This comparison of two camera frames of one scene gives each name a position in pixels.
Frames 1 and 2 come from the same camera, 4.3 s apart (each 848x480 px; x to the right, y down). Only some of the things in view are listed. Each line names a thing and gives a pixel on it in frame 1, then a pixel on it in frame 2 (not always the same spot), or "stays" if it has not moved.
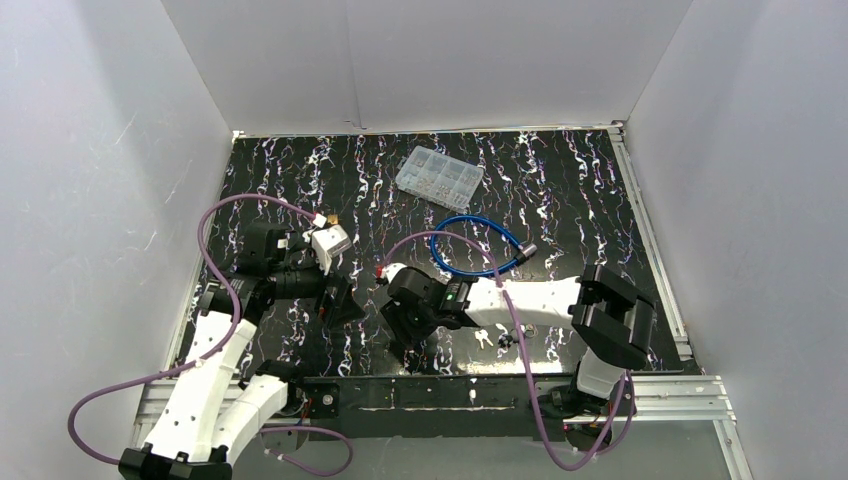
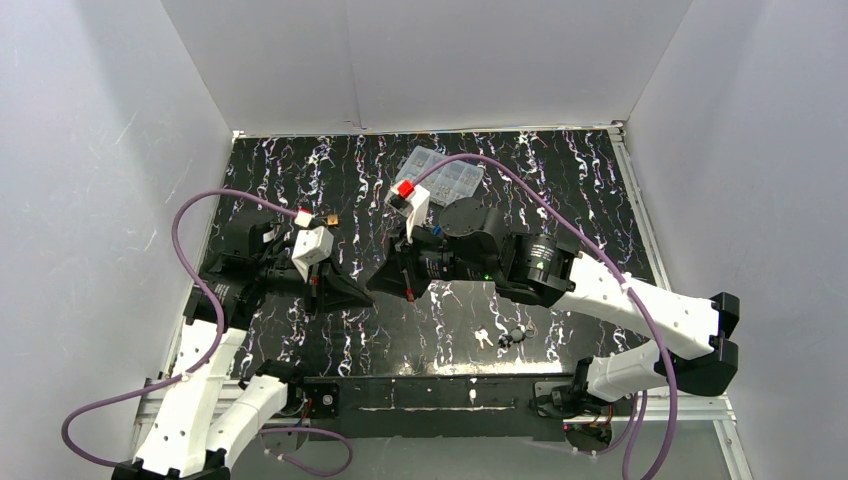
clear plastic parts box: x=440 y=178 stays
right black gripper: x=403 y=316 → x=407 y=269
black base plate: x=348 y=407 stays
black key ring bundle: x=506 y=340 stays
